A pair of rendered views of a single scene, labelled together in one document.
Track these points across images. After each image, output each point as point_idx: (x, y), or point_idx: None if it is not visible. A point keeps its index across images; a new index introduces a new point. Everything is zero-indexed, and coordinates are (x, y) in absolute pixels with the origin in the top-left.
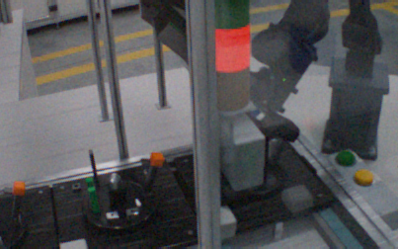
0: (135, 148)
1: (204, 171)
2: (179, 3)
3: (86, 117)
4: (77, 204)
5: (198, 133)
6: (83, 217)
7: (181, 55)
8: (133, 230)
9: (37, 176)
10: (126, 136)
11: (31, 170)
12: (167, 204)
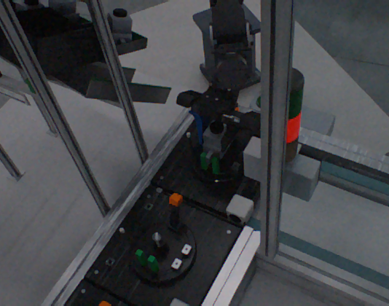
0: (79, 186)
1: (277, 201)
2: (95, 57)
3: None
4: (127, 275)
5: (274, 185)
6: (145, 281)
7: (108, 98)
8: (194, 261)
9: (21, 275)
10: (57, 180)
11: (7, 275)
12: (189, 221)
